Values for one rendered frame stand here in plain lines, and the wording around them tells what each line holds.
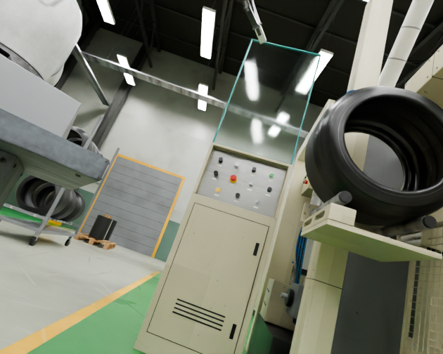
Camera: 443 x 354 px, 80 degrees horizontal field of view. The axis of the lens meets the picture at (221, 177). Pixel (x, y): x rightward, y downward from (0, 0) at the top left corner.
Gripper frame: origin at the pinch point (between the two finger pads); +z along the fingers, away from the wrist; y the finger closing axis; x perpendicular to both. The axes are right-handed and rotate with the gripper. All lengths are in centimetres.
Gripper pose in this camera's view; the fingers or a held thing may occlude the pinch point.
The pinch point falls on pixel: (260, 34)
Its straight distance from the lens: 135.2
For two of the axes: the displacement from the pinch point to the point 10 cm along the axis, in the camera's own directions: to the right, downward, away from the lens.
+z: 4.7, 7.0, 5.4
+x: -8.6, 2.2, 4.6
